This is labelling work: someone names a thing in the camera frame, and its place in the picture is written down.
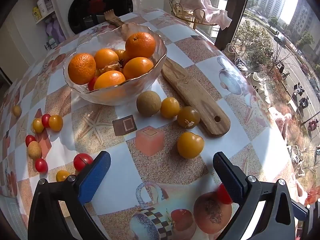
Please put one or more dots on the long wooden board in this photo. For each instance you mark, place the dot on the long wooden board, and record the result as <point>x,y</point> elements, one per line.
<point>200,100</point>

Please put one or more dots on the white and green bottle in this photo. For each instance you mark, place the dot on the white and green bottle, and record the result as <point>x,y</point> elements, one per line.
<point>52,43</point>

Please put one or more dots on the checkered printed tablecloth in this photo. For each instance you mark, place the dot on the checkered printed tablecloth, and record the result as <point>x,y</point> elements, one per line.
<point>180,48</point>

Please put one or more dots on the yellow bottle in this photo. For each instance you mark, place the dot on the yellow bottle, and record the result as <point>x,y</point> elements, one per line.
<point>36,14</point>

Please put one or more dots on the round brown fruit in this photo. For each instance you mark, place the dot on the round brown fruit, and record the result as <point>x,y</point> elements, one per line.
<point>148,103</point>

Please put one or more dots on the large red tomato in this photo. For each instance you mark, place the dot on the large red tomato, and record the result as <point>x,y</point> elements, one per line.
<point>83,161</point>

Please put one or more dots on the purple bottle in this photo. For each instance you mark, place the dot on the purple bottle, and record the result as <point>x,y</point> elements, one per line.
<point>53,30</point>

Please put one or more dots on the tan round fruit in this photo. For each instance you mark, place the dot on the tan round fruit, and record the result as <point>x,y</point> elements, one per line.
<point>34,150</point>

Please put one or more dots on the husked golden berry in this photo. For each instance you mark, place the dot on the husked golden berry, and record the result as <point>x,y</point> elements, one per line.
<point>111,67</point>

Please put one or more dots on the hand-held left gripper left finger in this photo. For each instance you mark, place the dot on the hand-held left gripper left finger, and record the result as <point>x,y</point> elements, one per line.
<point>96,177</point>

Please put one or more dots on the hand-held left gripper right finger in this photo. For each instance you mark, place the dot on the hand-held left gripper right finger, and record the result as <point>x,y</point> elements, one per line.
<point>231,180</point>

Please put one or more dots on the dark yellow tomato with calyx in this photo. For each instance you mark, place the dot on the dark yellow tomato with calyx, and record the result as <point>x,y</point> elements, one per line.
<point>188,117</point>

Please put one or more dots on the clear glass bowl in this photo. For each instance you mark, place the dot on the clear glass bowl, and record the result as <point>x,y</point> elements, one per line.
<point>112,98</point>

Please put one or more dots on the orange-yellow cherry tomato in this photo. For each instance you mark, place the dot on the orange-yellow cherry tomato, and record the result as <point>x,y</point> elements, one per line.
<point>55,123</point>

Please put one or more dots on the dark window frame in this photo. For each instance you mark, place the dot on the dark window frame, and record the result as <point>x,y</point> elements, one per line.
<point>235,12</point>

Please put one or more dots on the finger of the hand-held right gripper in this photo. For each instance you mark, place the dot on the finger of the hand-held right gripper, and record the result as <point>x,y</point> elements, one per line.
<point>301,210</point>

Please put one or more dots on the heart-shaped yellow tomato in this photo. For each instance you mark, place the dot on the heart-shaped yellow tomato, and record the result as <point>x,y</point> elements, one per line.
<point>190,145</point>

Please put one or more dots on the bumpy orange mandarin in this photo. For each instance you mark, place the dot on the bumpy orange mandarin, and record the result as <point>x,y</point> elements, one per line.
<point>81,68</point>

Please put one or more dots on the small brown fruit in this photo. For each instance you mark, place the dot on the small brown fruit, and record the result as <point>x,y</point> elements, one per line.
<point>17,111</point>

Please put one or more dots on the small orange tomato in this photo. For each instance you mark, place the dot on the small orange tomato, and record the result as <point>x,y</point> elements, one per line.
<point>122,55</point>

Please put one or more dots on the smooth orange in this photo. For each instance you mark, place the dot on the smooth orange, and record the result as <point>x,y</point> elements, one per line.
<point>109,80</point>
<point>105,57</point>
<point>138,67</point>

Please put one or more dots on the large orange with navel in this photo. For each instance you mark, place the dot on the large orange with navel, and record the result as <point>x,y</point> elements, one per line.
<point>140,45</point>

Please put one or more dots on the yellow cherry tomato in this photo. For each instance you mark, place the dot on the yellow cherry tomato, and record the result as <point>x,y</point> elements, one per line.
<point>37,126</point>
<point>62,175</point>

